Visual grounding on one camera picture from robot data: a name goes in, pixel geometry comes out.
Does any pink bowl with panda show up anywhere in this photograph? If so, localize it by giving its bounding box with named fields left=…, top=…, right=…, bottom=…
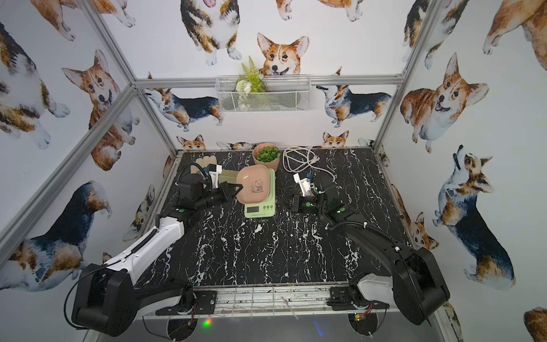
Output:
left=236, top=165, right=271, bottom=205

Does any green electronic scale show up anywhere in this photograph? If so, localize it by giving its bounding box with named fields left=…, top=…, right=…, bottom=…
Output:
left=244, top=178, right=276, bottom=219

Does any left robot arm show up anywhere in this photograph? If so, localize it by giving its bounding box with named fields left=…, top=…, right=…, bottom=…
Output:
left=64, top=163, right=244, bottom=337

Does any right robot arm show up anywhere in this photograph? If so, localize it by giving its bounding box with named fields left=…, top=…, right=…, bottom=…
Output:
left=291, top=172, right=450, bottom=325

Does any green hand brush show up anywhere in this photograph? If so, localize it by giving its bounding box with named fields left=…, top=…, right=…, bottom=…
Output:
left=218, top=169, right=239, bottom=184

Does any pink plant pot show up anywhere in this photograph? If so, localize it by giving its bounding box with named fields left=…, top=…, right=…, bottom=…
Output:
left=252, top=142, right=281, bottom=172

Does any green artificial plant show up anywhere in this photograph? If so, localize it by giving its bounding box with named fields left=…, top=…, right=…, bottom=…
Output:
left=256, top=146, right=281, bottom=163

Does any fern and white flower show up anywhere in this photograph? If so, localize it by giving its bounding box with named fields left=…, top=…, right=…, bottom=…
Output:
left=235, top=57, right=266, bottom=111

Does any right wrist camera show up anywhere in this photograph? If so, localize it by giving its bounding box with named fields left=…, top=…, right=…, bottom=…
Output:
left=293, top=173, right=313, bottom=197

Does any white power strip cord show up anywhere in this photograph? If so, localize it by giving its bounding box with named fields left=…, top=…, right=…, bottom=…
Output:
left=281, top=144, right=338, bottom=182

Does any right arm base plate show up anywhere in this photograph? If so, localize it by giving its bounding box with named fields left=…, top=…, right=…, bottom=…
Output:
left=327, top=286, right=390, bottom=311

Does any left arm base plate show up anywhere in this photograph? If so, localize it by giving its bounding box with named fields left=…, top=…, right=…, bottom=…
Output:
left=155, top=290, right=218, bottom=316

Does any white wire wall basket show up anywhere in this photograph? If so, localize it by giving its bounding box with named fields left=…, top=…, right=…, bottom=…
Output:
left=215, top=76, right=311, bottom=113

